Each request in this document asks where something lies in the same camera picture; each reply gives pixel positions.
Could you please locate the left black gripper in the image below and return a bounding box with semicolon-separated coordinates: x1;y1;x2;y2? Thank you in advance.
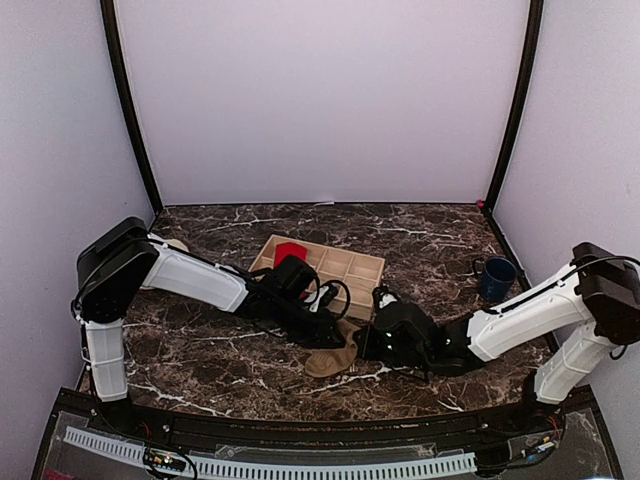
270;293;346;348

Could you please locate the beige ribbed sock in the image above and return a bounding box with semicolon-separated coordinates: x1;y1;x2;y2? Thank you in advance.
304;319;361;378

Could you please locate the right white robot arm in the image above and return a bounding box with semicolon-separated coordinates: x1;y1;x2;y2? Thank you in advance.
354;242;639;434

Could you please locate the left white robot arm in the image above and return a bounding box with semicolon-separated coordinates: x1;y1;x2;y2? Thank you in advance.
71;217;345;436

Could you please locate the red sock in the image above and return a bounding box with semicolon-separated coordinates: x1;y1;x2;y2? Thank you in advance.
274;242;308;267

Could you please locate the wooden compartment tray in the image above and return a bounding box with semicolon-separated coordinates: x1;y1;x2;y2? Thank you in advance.
249;235;385;322

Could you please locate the round wooden plate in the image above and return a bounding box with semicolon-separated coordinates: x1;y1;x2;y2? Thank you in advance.
165;239;189;252

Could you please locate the blue enamel mug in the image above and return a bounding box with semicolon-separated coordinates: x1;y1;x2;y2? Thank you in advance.
472;257;517;303

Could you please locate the left circuit board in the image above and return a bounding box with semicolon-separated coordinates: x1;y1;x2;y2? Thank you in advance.
142;448;187;472

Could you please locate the circuit board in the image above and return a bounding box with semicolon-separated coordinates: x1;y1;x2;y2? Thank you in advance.
520;436;558;458
142;448;187;472

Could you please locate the right circuit board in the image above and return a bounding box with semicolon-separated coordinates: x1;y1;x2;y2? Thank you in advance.
520;436;558;458

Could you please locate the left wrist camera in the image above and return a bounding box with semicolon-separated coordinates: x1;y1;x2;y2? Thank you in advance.
273;255;351;319

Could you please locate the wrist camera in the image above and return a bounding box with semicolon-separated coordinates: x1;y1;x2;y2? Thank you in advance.
273;255;351;319
372;285;438;343

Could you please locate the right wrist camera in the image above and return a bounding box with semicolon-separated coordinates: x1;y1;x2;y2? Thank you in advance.
372;285;438;343

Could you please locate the white slotted cable duct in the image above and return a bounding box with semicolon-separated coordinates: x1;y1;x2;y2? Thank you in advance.
62;427;478;479

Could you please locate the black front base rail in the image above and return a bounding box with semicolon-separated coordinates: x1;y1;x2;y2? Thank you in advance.
44;384;601;454

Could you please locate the left black frame post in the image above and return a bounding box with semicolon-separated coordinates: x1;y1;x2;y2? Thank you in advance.
99;0;164;216

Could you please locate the black frame post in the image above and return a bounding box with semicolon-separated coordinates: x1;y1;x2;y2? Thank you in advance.
484;0;544;215
99;0;164;216

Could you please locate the right black frame post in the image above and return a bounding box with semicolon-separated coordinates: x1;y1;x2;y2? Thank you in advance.
484;0;544;215

